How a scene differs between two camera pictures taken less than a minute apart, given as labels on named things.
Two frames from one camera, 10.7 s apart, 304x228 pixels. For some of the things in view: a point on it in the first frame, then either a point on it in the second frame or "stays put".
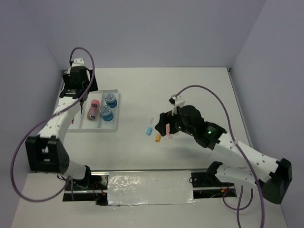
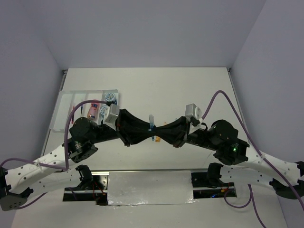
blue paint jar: (106, 113) stays put
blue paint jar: (110, 99) stays put
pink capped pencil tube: (93, 109) stays put
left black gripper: (67, 79) → (127, 127)
